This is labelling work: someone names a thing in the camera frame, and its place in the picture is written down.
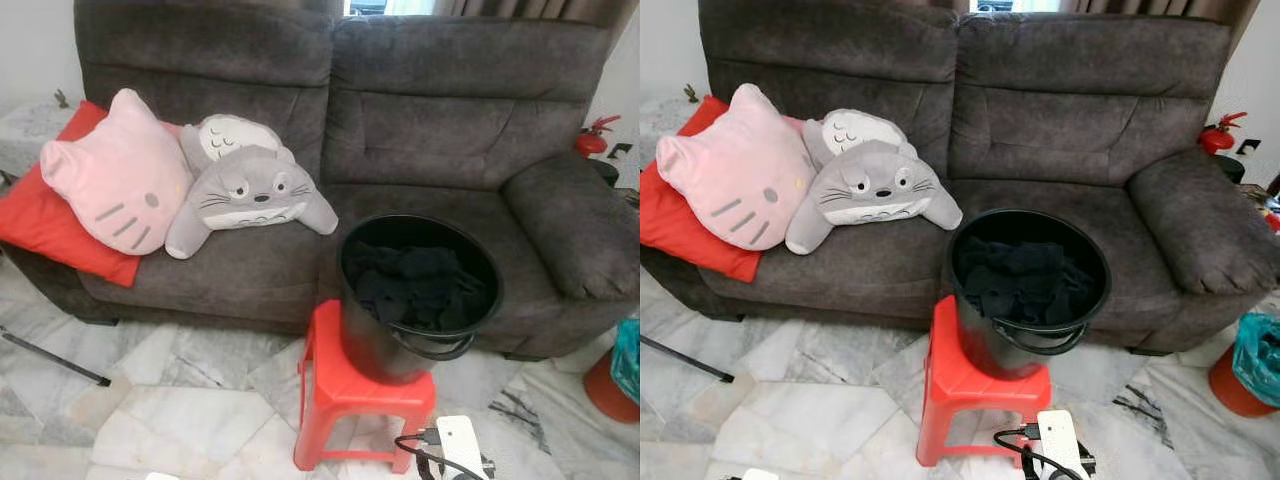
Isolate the black plastic bucket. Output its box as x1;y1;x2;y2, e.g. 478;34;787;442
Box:
947;208;1113;382
338;213;504;387

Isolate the side table with lace cover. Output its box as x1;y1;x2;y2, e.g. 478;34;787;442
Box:
0;95;83;183
640;93;707;169

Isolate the red fire extinguisher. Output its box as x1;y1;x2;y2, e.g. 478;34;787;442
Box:
1198;112;1250;156
573;115;617;159

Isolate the red cushion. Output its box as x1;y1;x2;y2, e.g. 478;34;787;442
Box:
640;95;767;285
0;100;143;289

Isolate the brown curtain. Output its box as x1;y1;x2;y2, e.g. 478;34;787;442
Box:
1058;0;1263;23

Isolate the red plastic stool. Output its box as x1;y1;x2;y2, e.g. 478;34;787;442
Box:
293;298;438;474
915;295;1054;469

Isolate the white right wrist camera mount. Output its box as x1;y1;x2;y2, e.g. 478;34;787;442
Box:
435;415;492;480
1035;408;1094;480

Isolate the red waste bin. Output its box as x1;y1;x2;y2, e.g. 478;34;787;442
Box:
583;350;641;425
1208;345;1280;419

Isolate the dark grey fabric sofa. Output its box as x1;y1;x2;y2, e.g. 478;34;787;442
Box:
0;0;641;363
640;0;1280;358

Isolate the pale grey Totoro plush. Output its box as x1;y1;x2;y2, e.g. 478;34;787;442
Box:
803;108;917;171
180;113;297;176

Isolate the bright window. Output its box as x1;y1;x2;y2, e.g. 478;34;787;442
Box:
344;0;437;17
968;0;1063;14

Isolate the black clothes pile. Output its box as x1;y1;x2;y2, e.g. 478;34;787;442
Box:
345;240;491;331
955;235;1099;326

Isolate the teal plastic bag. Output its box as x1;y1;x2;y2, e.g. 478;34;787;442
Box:
610;318;641;404
1232;312;1280;408

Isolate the pink cat face pillow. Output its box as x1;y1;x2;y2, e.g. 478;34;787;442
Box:
40;88;194;256
655;83;817;252

